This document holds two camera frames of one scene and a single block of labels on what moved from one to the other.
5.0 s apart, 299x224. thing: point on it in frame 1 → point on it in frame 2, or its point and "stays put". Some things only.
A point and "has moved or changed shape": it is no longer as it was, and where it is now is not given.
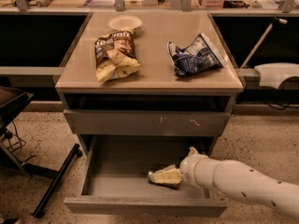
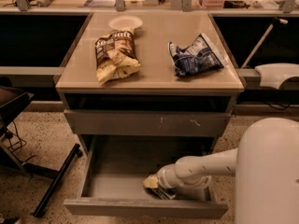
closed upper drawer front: x=147 y=122 stays put
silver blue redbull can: x=176 y=185 has moved or changed shape
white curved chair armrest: x=273 y=74 stays put
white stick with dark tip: x=274 y=21 stays put
